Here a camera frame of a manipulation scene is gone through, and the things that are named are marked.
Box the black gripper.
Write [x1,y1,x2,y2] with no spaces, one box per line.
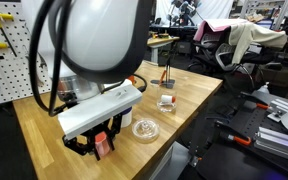
[62,113,124,162]

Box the pink mug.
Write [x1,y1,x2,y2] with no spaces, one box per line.
[93,130,114,161]

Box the white and blue coffee cup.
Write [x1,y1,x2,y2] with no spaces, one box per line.
[119,105,134,129]

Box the clear glass bowl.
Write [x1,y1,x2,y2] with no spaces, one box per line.
[131,117,161,142]

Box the clear glass jar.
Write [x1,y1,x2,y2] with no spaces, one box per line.
[155,84,179,114]

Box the white bottle orange cap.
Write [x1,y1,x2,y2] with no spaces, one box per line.
[160,94,177,105]

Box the white pegboard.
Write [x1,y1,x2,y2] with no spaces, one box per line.
[0,1,53,109]

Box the yellow-top desk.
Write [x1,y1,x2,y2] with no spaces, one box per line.
[146,32,181,65]

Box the black office chair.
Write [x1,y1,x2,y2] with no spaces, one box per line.
[187,31,220,73]

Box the black perforated breadboard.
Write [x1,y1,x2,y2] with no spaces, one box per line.
[195,91,288,180]

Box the pink cloth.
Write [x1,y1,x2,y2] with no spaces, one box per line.
[192,18,249,43]

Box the grey mesh office chair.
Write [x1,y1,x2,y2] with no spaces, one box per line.
[214,42,257,91]

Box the white plastic bottle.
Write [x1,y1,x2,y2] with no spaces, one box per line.
[250,81,272,105]

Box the beige cloth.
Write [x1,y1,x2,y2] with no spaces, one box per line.
[228,22,288,65]

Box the aluminium extrusion profile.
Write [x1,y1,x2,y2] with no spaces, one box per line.
[253,126,288,165]
[267,98,288,123]

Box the brown cardboard box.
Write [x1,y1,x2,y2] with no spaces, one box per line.
[258,61,288,88]

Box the metal shelf rack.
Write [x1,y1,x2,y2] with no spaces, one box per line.
[240,0,288,31]

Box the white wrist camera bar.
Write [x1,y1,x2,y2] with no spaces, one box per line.
[57,78,144,141]

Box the grey table frame rail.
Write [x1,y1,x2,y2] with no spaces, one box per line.
[148,139,200,180]

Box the orange-handled black clamp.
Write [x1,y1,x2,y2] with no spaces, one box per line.
[241,92,272,111]
[218,129,253,147]

